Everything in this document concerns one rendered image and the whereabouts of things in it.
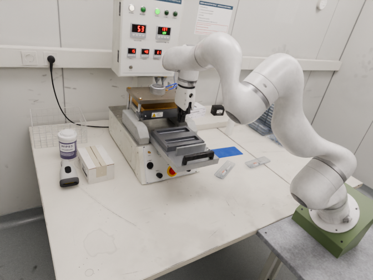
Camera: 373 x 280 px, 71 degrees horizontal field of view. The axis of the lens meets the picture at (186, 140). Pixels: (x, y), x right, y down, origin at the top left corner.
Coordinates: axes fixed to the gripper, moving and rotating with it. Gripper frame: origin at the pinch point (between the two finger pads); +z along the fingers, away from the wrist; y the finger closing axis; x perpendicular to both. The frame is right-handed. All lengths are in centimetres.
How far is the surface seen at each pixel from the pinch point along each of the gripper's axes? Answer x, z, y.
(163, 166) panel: 4.8, 27.0, 1.2
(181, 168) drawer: 8.5, 13.2, -19.3
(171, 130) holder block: -0.2, 10.3, 6.5
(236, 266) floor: -51, 109, -22
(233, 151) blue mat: -52, 34, 10
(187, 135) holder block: -4.9, 9.4, -0.9
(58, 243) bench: 56, 34, -21
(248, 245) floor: -72, 109, -12
